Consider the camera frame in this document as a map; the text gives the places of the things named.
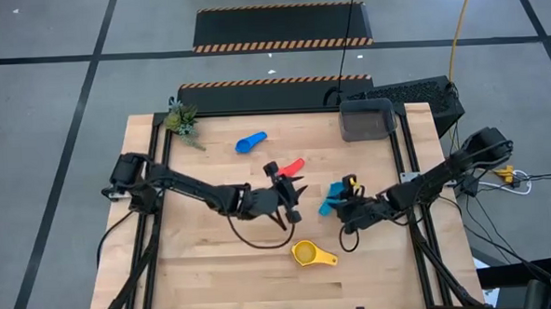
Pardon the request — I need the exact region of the small blue measuring cup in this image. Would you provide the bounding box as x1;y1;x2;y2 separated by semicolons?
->
234;130;269;155

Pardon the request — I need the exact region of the artificial succulent plant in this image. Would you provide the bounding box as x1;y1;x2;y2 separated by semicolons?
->
161;95;208;154

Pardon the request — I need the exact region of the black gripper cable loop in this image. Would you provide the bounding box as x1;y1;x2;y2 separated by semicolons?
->
225;208;297;251

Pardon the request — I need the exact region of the black aluminium table frame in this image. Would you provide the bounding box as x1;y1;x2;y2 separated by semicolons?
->
85;97;488;309

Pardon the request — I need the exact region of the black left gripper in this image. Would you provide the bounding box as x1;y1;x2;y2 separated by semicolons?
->
235;159;311;227

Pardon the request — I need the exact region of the white cable loop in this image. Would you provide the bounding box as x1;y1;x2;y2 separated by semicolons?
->
478;168;533;197

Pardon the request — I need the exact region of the yellow measuring cup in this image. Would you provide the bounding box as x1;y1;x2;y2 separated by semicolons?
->
290;237;340;269

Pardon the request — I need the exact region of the red measuring cup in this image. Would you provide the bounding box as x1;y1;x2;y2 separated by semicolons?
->
276;157;306;179

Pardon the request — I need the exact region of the black hanging cable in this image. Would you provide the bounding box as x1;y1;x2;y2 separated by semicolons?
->
332;0;363;100

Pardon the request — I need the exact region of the grey translucent plastic basket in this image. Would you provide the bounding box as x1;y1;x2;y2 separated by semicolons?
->
337;96;399;144

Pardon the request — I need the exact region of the cyan measuring cup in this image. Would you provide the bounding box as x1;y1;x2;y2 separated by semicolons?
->
316;181;349;218

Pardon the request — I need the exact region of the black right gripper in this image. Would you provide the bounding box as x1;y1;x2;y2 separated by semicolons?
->
326;172;396;235

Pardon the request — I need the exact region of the black ramp with hazard stripes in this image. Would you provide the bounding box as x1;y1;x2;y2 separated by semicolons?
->
190;0;375;56
177;74;376;115

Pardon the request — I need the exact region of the yellow plug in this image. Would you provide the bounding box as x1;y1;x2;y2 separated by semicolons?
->
492;165;516;186

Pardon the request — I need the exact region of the yellow hanging cable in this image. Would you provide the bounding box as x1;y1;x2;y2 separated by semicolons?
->
444;0;482;86

